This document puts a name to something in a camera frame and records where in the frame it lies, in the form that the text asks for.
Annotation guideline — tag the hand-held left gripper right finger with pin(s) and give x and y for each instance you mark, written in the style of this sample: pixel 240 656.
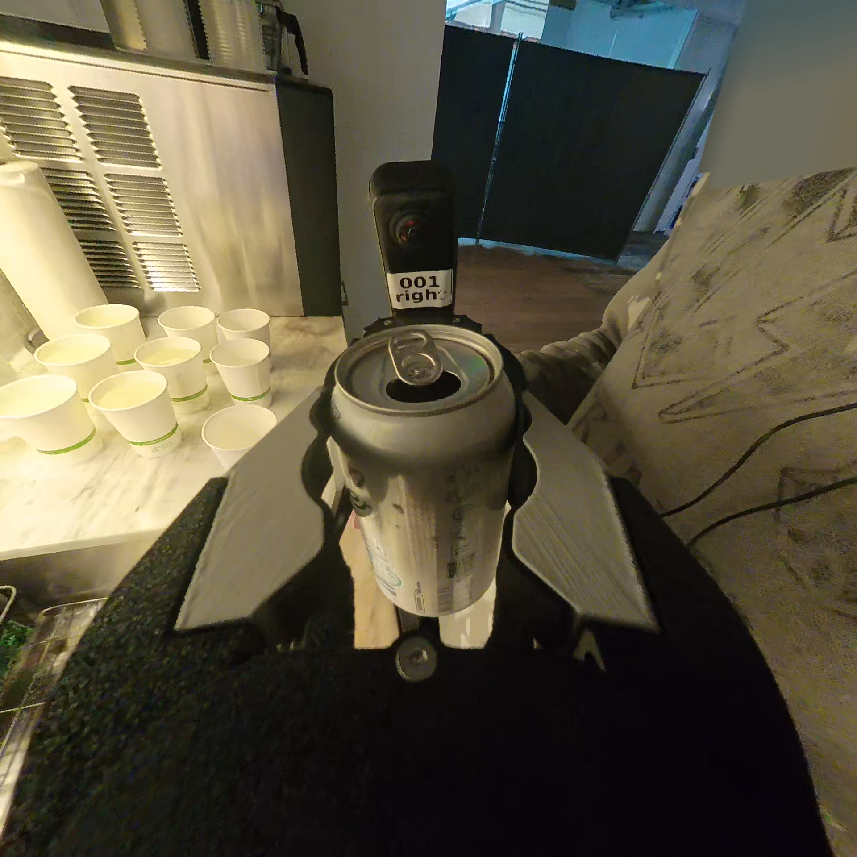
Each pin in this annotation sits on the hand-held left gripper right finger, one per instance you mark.
pixel 576 535

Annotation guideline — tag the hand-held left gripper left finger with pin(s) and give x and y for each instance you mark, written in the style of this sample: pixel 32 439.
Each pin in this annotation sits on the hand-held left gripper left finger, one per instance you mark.
pixel 254 529

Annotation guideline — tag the silver drink can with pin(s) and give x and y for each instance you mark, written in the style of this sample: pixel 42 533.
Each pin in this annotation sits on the silver drink can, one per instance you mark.
pixel 428 468

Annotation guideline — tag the person's right forearm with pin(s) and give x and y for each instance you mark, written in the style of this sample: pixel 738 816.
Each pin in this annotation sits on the person's right forearm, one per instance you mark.
pixel 576 368

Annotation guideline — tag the white marble desk countertop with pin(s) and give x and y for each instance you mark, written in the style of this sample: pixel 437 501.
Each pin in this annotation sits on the white marble desk countertop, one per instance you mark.
pixel 67 495

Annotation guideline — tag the black folding partition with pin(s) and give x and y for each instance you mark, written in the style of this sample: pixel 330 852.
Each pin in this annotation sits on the black folding partition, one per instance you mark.
pixel 569 147

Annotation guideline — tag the group of white paper cups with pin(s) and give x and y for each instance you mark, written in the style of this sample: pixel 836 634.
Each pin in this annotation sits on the group of white paper cups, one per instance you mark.
pixel 137 402

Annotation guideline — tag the stainless steel ice machine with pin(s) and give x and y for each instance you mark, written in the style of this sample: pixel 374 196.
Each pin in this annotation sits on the stainless steel ice machine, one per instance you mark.
pixel 201 167

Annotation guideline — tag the sleeve of clear plastic cups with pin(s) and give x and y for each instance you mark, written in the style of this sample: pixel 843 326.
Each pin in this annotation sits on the sleeve of clear plastic cups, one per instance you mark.
pixel 234 30
pixel 151 23

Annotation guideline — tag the wrapped sleeve of paper cups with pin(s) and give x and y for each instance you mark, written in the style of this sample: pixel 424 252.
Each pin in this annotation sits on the wrapped sleeve of paper cups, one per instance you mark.
pixel 33 234

